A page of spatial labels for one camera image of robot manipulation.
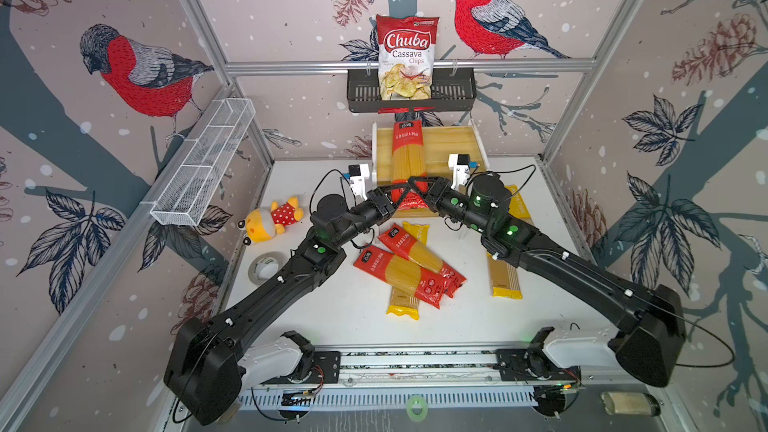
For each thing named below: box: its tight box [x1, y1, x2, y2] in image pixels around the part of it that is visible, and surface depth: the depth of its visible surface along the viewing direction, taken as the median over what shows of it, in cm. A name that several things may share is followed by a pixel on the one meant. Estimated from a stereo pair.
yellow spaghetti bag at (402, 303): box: [386, 222, 430, 320], surface depth 85 cm
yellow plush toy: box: [237, 196, 305, 246], surface depth 97 cm
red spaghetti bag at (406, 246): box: [378, 223, 467, 298], surface depth 92 cm
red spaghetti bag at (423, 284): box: [353, 246, 446, 309], surface depth 88 cm
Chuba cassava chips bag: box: [376, 14, 439, 101], surface depth 87 cm
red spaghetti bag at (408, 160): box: [391, 120, 429, 211], surface depth 73 cm
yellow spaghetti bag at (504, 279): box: [486, 252, 523, 300], surface depth 87 cm
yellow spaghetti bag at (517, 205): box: [504, 184, 535, 225], surface depth 106 cm
